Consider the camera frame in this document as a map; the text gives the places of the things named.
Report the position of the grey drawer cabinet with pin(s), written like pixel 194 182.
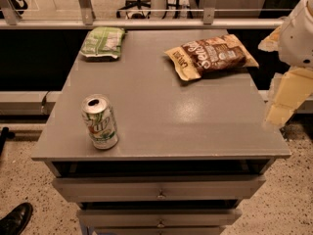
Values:
pixel 166 127

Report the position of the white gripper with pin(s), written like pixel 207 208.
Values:
pixel 297 38

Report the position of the grey drawer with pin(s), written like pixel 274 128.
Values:
pixel 87 190
pixel 158 218

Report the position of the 7up soda can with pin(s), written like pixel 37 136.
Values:
pixel 97 113

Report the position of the brown chip bag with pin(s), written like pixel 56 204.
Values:
pixel 195 58

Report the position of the black leather shoe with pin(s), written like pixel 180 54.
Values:
pixel 16 220

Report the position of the black office chair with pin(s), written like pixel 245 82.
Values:
pixel 129 4

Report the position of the green jalapeno chip bag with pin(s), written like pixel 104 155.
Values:
pixel 103 41

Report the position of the middle grey drawer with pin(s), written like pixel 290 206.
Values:
pixel 158 218

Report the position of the metal railing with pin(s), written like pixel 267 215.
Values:
pixel 84 17

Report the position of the top grey drawer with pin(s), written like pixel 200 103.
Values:
pixel 87 190

